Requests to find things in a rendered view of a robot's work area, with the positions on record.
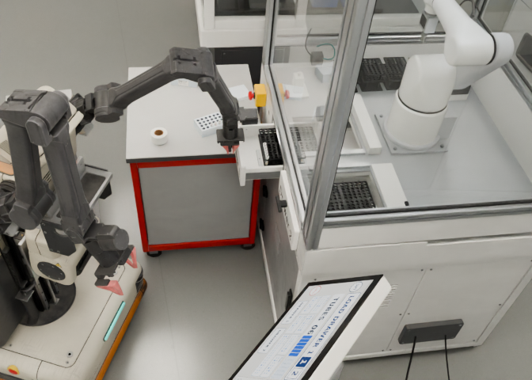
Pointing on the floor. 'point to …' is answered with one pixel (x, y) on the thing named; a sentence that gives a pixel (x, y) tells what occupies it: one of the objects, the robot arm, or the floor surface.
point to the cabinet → (400, 291)
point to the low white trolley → (188, 171)
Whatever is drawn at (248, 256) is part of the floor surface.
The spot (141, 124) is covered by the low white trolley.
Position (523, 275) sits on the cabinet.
